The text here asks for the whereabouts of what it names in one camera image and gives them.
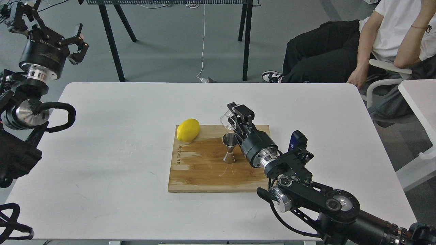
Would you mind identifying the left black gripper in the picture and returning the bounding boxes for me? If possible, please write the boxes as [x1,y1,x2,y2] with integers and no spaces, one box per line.
[7,0,89,80]

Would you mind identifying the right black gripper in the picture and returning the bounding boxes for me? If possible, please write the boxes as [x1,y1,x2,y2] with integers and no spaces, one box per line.
[227,102,278,168]

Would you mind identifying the small clear glass cup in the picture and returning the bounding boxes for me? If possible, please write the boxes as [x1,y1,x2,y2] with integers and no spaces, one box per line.
[220,107,238,131]

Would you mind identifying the steel double jigger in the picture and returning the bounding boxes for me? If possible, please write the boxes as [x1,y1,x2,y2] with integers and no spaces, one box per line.
[222,132,237,164]

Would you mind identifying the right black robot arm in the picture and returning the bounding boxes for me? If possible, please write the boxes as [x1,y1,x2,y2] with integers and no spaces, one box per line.
[224,102,435,245]

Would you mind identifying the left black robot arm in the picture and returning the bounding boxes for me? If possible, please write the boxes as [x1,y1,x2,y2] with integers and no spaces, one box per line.
[1,0,89,188]

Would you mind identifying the yellow lemon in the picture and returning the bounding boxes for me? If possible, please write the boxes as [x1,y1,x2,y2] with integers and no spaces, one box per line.
[176,118,200,143]

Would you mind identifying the wooden cutting board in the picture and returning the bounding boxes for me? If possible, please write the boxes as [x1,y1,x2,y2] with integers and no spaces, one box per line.
[168,125,268,193]

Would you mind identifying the black metal table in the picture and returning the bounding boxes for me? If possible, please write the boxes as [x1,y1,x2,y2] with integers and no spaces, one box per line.
[77,0,262,82]

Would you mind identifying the white office chair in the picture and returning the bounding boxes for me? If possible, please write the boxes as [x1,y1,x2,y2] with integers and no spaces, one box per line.
[361,59,416,127]

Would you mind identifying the white side table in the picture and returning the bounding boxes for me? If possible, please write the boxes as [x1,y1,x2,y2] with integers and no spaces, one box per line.
[396,79,436,191]

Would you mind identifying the seated person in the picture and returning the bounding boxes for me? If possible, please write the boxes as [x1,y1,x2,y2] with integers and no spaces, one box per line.
[262,0,436,89]

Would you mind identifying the black floor cables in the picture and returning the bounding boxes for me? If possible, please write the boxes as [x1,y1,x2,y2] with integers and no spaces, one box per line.
[0,0,70,21]

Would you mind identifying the white hanging cable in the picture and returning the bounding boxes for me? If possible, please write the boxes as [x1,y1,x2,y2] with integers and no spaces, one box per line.
[196,4,217,83]

